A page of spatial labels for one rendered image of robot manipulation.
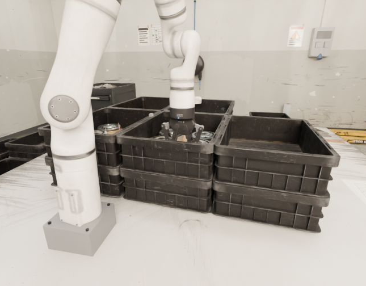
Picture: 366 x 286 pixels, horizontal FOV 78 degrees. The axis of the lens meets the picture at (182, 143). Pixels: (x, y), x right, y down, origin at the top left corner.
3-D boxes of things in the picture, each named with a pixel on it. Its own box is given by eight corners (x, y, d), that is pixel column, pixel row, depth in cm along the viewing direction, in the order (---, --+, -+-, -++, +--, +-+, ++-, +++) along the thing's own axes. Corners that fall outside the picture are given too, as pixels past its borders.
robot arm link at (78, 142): (44, 79, 50) (57, 151, 56) (33, 84, 42) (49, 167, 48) (89, 79, 53) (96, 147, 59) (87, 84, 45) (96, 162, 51)
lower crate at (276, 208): (322, 239, 60) (332, 200, 56) (209, 218, 68) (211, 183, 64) (296, 172, 96) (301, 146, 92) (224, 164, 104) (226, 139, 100)
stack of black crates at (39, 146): (51, 202, 171) (39, 146, 156) (18, 197, 176) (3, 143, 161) (83, 177, 208) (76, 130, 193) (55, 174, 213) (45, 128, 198)
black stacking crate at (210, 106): (226, 141, 100) (227, 116, 96) (163, 135, 108) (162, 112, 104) (233, 120, 136) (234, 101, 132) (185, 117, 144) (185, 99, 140)
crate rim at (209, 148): (213, 154, 61) (213, 146, 60) (114, 143, 69) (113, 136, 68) (227, 120, 97) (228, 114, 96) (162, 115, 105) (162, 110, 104)
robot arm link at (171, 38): (173, 49, 69) (158, 0, 58) (200, 48, 65) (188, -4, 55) (164, 63, 65) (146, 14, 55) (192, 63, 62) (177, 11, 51)
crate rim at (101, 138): (114, 143, 69) (113, 136, 68) (36, 135, 77) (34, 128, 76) (162, 115, 105) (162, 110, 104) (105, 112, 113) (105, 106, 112)
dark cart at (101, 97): (120, 171, 252) (111, 88, 221) (83, 167, 260) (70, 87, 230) (139, 151, 307) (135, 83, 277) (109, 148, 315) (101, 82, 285)
